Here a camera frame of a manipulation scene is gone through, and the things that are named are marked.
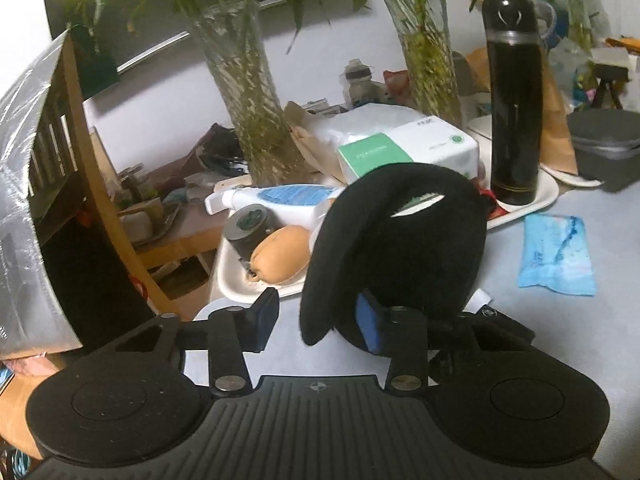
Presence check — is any white green tissue box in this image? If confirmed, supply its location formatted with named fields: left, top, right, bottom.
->
left=336, top=115, right=480, bottom=186

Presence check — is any brown paper bag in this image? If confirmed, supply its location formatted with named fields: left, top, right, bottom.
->
left=465, top=47, right=581, bottom=176

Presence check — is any small black tripod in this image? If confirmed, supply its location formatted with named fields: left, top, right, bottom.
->
left=590, top=62, right=632, bottom=111

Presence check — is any red snack packet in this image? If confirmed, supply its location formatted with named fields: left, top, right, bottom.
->
left=382, top=69, right=413, bottom=106

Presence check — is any white plastic tray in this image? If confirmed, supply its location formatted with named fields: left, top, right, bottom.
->
left=216, top=170, right=560, bottom=303

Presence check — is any dark tv screen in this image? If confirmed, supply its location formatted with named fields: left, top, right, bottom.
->
left=42, top=0, right=346, bottom=98

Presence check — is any white oval dish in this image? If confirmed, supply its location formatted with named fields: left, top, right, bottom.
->
left=542, top=167, right=603, bottom=189

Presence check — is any clear plastic bag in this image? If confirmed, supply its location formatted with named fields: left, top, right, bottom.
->
left=300, top=102, right=416, bottom=161

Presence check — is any tan oval bun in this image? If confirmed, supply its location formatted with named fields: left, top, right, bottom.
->
left=248, top=225, right=313, bottom=283

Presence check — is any wooden side table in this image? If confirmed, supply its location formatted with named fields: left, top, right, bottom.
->
left=120, top=195, right=226, bottom=281

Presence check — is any glass vase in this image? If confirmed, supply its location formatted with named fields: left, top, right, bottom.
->
left=192, top=2, right=311, bottom=186
left=375, top=0, right=463, bottom=126

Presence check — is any small white bottle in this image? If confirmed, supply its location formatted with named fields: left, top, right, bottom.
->
left=344, top=59, right=381, bottom=108

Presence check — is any grey zip case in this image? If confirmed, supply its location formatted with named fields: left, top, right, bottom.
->
left=567, top=109, right=640, bottom=192

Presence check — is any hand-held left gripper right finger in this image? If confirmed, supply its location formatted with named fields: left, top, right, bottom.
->
left=355, top=290, right=538, bottom=393

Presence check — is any silver plastic cover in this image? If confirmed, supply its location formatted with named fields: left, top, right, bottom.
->
left=0, top=30, right=83, bottom=361

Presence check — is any white blue spray bottle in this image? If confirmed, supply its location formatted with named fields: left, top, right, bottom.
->
left=205, top=184, right=346, bottom=226

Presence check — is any wooden chair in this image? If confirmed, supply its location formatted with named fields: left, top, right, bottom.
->
left=30, top=30, right=166, bottom=321

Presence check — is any crumpled brown paper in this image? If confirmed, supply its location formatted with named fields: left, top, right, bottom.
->
left=285, top=101, right=346, bottom=183

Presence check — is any black neck pillow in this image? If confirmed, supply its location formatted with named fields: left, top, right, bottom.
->
left=298, top=162, right=493, bottom=356

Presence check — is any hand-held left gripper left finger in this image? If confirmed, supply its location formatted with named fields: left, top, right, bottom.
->
left=107, top=287, right=281, bottom=398

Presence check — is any blue tissue packet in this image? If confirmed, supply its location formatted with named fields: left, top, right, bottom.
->
left=517, top=213, right=597, bottom=296

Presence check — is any blue cup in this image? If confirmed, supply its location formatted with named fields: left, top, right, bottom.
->
left=532, top=0, right=571, bottom=51

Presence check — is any black thermos bottle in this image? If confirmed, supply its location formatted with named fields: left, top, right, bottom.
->
left=481, top=0, right=543, bottom=206

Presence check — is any dark cloth bag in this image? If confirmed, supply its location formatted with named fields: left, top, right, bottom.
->
left=192, top=122, right=246, bottom=176

